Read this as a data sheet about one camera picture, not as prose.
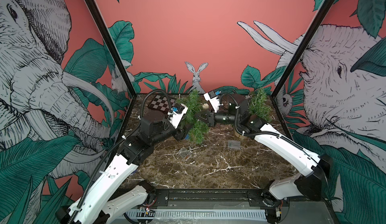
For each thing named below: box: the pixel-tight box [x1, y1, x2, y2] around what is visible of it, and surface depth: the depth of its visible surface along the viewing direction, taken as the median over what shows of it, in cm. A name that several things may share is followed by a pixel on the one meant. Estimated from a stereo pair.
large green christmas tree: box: [176, 88, 210, 145], surface depth 74 cm
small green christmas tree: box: [247, 87, 273, 123], surface depth 75 cm
